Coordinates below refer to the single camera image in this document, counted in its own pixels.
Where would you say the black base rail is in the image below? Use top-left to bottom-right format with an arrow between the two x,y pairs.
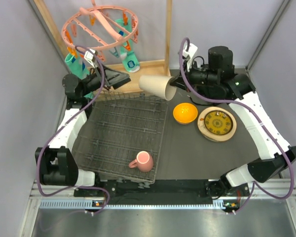
74,179 -> 250,205

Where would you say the pink round clothes hanger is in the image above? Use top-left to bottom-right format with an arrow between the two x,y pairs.
61,0 -> 139,61

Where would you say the aluminium extrusion rail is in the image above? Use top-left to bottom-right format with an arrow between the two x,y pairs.
29,179 -> 291,212

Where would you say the beige bird plate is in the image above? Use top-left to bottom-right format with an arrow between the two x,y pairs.
197,107 -> 237,142

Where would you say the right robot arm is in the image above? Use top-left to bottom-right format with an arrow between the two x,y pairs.
170,39 -> 296,199

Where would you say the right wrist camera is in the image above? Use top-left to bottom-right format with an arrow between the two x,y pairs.
183,43 -> 198,72

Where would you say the pink mug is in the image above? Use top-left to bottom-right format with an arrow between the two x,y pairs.
128,151 -> 153,172

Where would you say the mint green blue sock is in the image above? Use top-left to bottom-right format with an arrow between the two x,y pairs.
62,53 -> 94,101

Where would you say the white orange patterned bowl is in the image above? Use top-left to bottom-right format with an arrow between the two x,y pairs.
177,120 -> 194,125

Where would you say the yellow ribbed bowl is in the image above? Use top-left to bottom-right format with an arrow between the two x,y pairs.
173,103 -> 198,121

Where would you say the grey wire dish rack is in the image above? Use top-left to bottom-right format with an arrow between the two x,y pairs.
72,91 -> 168,184

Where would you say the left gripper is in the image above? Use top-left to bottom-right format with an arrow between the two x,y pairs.
81,60 -> 130,96

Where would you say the wooden stand tray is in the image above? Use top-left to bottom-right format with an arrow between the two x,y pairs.
29,0 -> 172,93

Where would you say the yellow patterned small plate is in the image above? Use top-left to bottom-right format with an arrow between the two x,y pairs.
204,110 -> 233,136

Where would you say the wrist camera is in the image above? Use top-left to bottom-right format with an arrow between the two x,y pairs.
83,48 -> 98,68
183,43 -> 198,72

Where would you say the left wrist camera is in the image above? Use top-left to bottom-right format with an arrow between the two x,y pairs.
83,48 -> 98,68

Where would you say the beige tumbler cup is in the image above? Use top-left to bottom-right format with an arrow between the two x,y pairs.
139,75 -> 177,101

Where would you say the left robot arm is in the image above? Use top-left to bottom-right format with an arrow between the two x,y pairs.
35,66 -> 131,196

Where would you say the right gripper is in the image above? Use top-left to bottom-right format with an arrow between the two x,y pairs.
170,58 -> 219,93

